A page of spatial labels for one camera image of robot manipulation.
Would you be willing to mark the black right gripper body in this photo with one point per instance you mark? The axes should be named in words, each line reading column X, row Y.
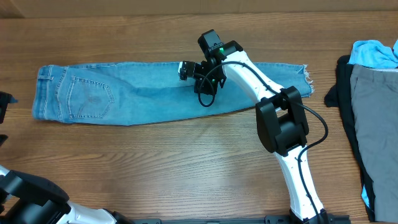
column 204, row 83

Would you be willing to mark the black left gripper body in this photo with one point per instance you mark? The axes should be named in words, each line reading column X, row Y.
column 4, row 100

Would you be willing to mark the light blue denim jeans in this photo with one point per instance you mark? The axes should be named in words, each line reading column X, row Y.
column 129, row 93

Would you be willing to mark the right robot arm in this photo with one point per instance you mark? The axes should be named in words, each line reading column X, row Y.
column 282, row 125

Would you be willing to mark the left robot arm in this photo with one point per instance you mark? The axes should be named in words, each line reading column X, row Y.
column 40, row 201

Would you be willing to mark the black garment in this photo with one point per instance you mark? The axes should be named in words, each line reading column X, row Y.
column 339, row 96

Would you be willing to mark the light blue cloth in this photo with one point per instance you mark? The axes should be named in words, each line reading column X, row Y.
column 373, row 54

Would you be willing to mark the grey trousers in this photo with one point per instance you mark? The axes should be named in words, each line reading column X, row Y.
column 374, row 104

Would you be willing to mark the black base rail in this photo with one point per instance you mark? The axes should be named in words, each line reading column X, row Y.
column 269, row 219

